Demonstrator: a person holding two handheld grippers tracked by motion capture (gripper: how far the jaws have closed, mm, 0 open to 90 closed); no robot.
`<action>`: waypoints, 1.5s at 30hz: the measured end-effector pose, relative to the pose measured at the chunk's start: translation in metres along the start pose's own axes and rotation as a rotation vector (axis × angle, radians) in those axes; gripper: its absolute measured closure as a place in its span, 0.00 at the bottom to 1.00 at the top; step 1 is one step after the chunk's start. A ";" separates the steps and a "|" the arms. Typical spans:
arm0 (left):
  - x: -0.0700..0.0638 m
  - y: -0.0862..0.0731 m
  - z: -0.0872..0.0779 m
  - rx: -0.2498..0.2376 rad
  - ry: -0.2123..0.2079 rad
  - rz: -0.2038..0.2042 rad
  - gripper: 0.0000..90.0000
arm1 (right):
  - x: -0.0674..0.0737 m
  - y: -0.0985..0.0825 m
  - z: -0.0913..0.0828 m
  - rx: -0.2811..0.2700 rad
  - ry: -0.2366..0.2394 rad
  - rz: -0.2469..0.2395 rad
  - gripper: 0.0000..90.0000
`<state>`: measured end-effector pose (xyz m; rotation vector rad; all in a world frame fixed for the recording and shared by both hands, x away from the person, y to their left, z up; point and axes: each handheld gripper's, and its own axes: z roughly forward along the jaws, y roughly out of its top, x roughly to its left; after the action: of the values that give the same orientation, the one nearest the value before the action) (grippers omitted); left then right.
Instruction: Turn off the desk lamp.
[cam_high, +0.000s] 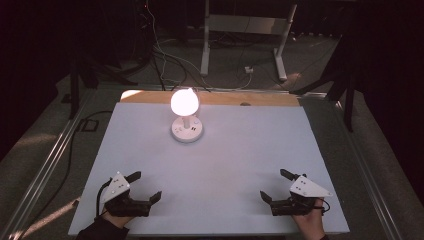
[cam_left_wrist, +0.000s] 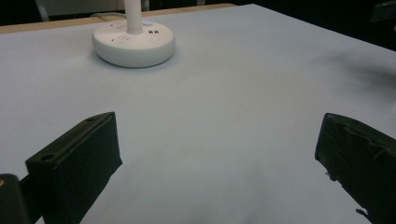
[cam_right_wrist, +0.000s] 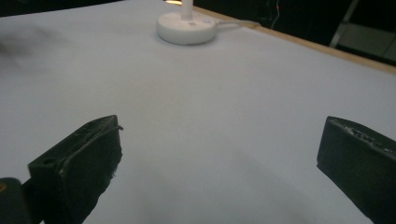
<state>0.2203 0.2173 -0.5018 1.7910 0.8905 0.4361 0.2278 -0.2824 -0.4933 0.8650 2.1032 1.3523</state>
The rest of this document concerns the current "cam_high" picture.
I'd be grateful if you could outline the person's right hand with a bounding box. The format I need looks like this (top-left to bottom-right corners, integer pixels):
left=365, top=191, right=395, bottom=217
left=291, top=197, right=326, bottom=240

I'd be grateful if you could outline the pale grey table mat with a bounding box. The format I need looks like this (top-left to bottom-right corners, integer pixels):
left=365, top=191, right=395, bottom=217
left=67, top=101, right=351, bottom=237

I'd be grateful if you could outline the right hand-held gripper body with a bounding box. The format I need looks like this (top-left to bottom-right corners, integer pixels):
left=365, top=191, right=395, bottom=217
left=269, top=174, right=334, bottom=217

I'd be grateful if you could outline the black tripod stand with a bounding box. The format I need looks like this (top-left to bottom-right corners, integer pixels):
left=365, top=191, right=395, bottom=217
left=67, top=46, right=139, bottom=121
left=289, top=33, right=359, bottom=133

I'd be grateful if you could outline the long black floor cable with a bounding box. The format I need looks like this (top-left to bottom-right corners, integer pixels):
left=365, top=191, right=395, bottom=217
left=31, top=109, right=114, bottom=231

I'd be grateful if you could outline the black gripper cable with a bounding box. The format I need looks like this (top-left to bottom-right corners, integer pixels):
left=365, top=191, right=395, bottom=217
left=313, top=198, right=332, bottom=214
left=95, top=179, right=113, bottom=218

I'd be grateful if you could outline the white cable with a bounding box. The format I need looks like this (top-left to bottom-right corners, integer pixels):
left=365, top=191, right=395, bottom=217
left=145, top=0, right=253, bottom=92

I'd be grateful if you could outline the aluminium rail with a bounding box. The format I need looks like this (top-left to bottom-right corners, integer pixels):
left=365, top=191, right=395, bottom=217
left=0, top=89, right=98, bottom=240
left=333, top=98, right=405, bottom=240

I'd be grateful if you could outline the bundle of black cables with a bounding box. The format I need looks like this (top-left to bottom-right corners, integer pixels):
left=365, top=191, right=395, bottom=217
left=150, top=46, right=212, bottom=93

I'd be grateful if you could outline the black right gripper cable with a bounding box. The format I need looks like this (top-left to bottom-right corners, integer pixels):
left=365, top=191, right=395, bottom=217
left=313, top=198, right=332, bottom=214

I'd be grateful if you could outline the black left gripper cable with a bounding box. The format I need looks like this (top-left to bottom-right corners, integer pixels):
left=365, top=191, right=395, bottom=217
left=95, top=179, right=113, bottom=218

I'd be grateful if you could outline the white metal desk frame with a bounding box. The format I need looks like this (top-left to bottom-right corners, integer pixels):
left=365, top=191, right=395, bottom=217
left=199, top=0, right=298, bottom=83

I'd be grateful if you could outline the person's left hand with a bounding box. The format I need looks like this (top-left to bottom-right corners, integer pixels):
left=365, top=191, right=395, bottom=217
left=101, top=207, right=135, bottom=230

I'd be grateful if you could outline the black square floor plate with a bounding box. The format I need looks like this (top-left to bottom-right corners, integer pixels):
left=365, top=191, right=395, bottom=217
left=81, top=118, right=100, bottom=132

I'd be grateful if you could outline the white globe table lamp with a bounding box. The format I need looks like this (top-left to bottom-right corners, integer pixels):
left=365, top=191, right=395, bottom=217
left=169, top=87, right=204, bottom=144

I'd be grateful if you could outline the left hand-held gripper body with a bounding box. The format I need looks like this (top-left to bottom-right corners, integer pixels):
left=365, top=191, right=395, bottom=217
left=100, top=171, right=152, bottom=218

